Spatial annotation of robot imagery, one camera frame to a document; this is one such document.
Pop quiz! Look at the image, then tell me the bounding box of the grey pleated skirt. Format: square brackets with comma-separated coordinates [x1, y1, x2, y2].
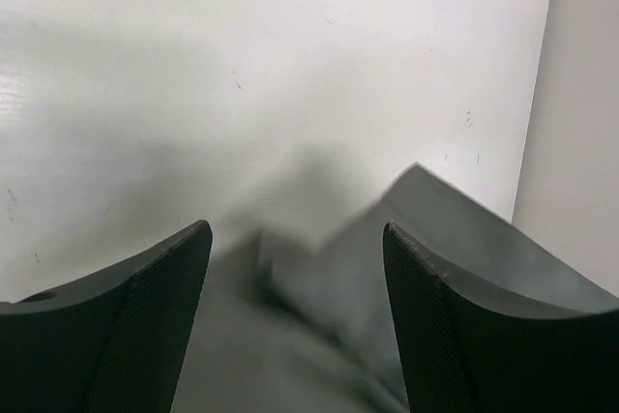
[173, 165, 618, 412]

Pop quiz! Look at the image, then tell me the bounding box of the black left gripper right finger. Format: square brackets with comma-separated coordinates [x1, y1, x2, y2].
[383, 223, 618, 412]

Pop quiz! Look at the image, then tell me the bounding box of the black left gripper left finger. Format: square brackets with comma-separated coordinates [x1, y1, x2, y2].
[1, 220, 213, 412]

